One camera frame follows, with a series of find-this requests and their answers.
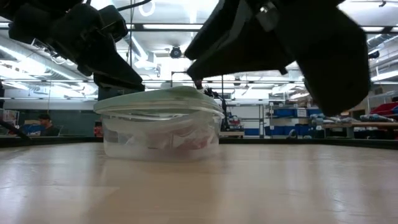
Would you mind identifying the blue storage bins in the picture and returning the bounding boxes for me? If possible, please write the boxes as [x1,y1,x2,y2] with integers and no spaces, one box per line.
[264,107,325,137]

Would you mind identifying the wooden workbench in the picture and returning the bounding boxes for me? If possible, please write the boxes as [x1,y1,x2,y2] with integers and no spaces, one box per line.
[323,121,398,129]

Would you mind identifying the clear plastic food container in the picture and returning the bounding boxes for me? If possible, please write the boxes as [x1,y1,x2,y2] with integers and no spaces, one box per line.
[93,99,226,163]

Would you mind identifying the red elastic bandage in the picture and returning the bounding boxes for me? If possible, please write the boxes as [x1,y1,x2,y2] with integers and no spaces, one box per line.
[178,136,211,151]

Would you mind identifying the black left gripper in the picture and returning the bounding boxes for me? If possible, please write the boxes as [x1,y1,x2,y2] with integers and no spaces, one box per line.
[7,1,146,93]

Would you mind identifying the light blue container lid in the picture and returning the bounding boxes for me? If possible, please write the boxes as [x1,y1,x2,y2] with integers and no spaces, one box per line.
[93,85,223,116]

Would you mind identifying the clear plastic zip bag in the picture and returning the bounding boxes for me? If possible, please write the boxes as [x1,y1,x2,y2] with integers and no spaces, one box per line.
[104,116,220,153]

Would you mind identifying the black left wrist camera cable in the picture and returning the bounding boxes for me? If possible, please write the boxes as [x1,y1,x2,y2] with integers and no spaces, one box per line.
[116,0,154,12]

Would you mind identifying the black aluminium table frame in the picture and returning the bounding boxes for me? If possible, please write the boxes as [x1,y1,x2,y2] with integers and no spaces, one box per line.
[0,135,398,151]

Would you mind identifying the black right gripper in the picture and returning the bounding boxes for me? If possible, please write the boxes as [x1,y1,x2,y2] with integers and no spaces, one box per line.
[185,0,371,118]

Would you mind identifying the person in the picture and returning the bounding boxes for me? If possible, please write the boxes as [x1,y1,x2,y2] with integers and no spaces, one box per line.
[37,113,62,137]

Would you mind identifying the black monitor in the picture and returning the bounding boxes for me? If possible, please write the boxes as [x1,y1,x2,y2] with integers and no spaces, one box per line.
[97,84,146,102]

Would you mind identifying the round black fixture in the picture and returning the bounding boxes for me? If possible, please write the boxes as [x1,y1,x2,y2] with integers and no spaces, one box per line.
[169,45,183,60]

